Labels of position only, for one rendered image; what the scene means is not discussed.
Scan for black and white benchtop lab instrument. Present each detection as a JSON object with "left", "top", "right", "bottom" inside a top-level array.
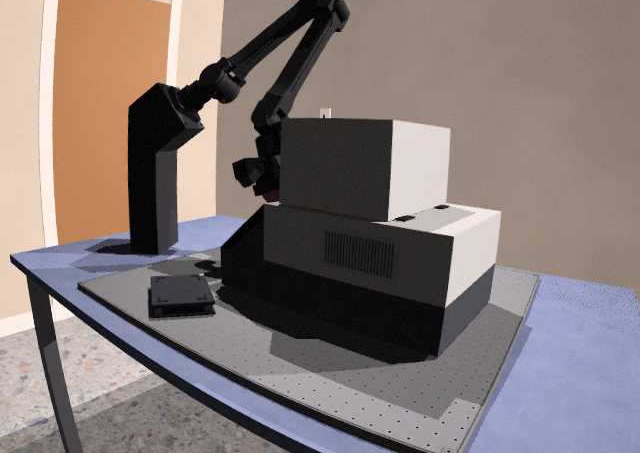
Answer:
[{"left": 221, "top": 118, "right": 501, "bottom": 357}]

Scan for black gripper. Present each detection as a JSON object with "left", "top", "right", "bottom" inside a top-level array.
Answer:
[{"left": 253, "top": 177, "right": 279, "bottom": 203}]

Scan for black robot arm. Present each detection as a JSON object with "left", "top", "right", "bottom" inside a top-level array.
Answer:
[{"left": 167, "top": 0, "right": 350, "bottom": 188}]

